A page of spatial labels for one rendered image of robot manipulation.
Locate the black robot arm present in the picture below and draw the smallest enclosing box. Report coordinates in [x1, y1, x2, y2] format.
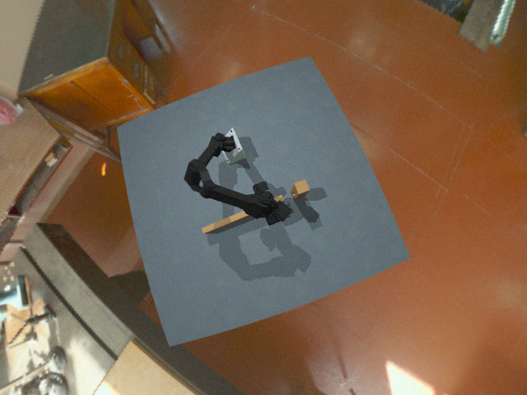
[184, 132, 292, 221]

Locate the wooden board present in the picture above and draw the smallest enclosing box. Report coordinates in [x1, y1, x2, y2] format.
[202, 195, 287, 234]

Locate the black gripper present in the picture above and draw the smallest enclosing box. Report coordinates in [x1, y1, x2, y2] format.
[253, 181, 280, 225]

